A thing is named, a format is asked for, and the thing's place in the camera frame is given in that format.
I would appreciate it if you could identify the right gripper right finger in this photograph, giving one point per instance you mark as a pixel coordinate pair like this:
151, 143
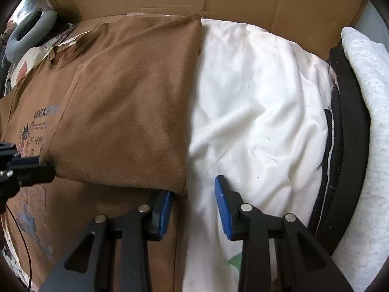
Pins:
302, 263

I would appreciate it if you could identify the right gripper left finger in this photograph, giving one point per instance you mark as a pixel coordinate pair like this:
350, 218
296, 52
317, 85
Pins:
112, 253

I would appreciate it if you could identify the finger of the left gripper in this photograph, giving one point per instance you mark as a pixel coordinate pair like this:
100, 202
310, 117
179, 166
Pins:
28, 171

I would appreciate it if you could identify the brown graphic t-shirt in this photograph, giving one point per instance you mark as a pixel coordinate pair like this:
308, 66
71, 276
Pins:
109, 113

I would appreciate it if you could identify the black folded garment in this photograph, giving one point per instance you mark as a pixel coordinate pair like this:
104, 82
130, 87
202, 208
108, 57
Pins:
344, 163

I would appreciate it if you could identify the grey neck pillow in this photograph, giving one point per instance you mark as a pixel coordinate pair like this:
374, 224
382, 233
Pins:
30, 32

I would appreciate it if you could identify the cream bear print bedsheet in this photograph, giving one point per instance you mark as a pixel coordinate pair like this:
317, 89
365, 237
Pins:
255, 115

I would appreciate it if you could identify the brown cardboard sheet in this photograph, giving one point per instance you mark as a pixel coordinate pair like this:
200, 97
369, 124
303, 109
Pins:
313, 24

